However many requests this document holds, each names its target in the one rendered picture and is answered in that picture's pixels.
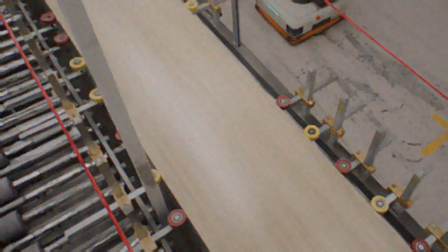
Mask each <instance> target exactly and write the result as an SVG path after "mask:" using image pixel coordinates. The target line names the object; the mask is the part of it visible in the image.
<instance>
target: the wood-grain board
mask: <svg viewBox="0 0 448 252"><path fill-rule="evenodd" d="M82 2H83V4H84V6H85V9H86V11H87V14H88V15H89V18H90V20H91V23H92V26H93V28H94V32H95V34H96V35H97V38H98V39H99V41H100V44H101V49H102V50H103V53H104V55H105V58H107V60H108V64H109V67H110V69H111V72H112V74H113V77H114V79H115V83H117V85H118V88H119V90H120V93H121V95H122V98H123V102H124V104H125V107H126V109H128V111H129V116H130V118H131V120H132V122H133V124H134V128H135V130H136V133H137V136H138V138H140V142H141V144H142V146H143V149H144V151H145V152H146V155H147V157H148V158H149V160H150V161H151V162H152V163H153V164H154V165H155V167H156V169H157V171H158V172H159V174H160V176H161V178H162V179H163V181H164V183H165V184H167V186H168V187H169V189H170V190H171V192H172V194H173V197H174V198H175V200H176V201H177V202H178V203H179V205H181V207H182V208H183V211H184V212H185V213H186V216H187V218H188V219H189V221H190V222H191V224H192V226H193V227H195V229H196V230H197V232H198V233H199V237H200V238H201V240H202V241H203V242H204V243H205V245H206V248H207V249H209V251H210V252H413V251H412V250H411V249H410V248H409V246H408V245H407V244H406V242H405V241H403V240H402V239H401V238H400V237H399V236H398V235H397V234H396V231H395V230H394V229H392V228H391V227H390V226H389V225H388V224H387V223H386V221H385V220H384V219H383V218H382V217H381V216H380V215H379V214H378V213H377V212H376V211H375V210H374V209H373V208H372V206H371V205H369V204H368V203H367V202H366V201H365V200H364V198H363V197H362V196H361V195H360V194H359V192H357V191H356V190H355V189H354V188H353V186H352V185H351V184H350V183H349V182H348V181H347V179H346V178H344V177H343V176H342V175H341V174H340V172H339V171H338V170H337V169H336V168H335V167H334V165H333V164H332V163H330V162H329V161H328V159H327V158H326V157H325V156H324V155H323V154H322V152H321V151H320V150H319V149H318V148H316V147H315V145H314V144H313V143H312V142H311V141H310V139H309V138H308V137H307V136H306V135H305V134H304V133H303V132H301V130H300V129H299V128H298V126H297V125H296V124H295V123H294V122H293V121H292V120H291V119H290V118H289V117H288V116H286V114H285V113H284V112H283V111H282V110H281V109H280V108H279V107H278V106H277V105H276V104H275V103H274V101H273V99H272V98H270V97H269V96H268V95H267V94H266V93H265V92H264V91H263V90H262V88H261V87H260V86H259V84H258V83H257V82H255V81H254V80H253V79H252V78H251V77H250V76H249V74H248V73H247V72H246V71H245V70H244V68H243V67H242V66H240V65H239V64H238V63H237V61H236V60H235V59H234V58H233V57H232V56H231V54H230V53H229V52H227V51H226V50H225V48H224V47H223V46H222V45H221V44H220V43H219V42H218V40H217V39H216V38H214V37H213V35H212V34H211V33H210V32H209V31H208V30H207V29H206V27H205V26H204V25H203V24H201V23H200V21H199V20H198V19H197V18H196V17H195V16H194V15H193V14H192V13H191V12H190V11H189V10H188V9H187V8H186V7H185V6H184V5H183V3H182V2H181V1H180V0H82Z"/></svg>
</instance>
